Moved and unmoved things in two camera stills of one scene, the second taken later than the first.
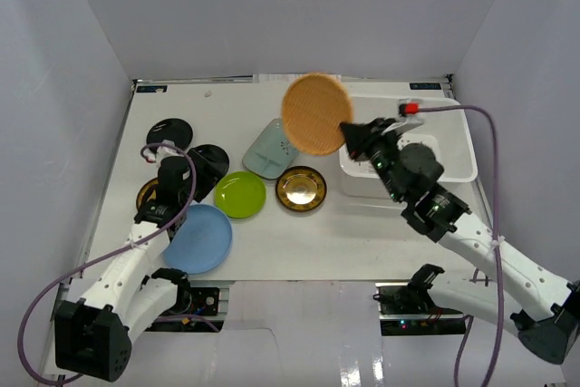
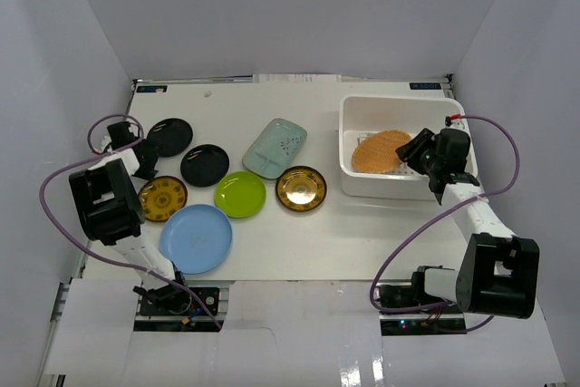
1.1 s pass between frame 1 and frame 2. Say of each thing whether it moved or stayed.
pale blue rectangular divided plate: stayed
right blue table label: stayed
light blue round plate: stayed
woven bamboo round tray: moved
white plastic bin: stayed
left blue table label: stayed
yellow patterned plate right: stayed
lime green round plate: stayed
